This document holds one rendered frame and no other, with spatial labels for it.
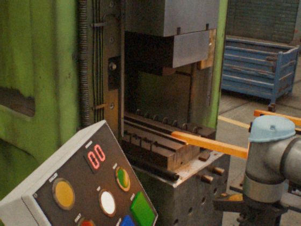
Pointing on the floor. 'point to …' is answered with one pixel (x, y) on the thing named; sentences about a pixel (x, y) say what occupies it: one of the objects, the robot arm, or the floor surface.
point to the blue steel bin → (259, 68)
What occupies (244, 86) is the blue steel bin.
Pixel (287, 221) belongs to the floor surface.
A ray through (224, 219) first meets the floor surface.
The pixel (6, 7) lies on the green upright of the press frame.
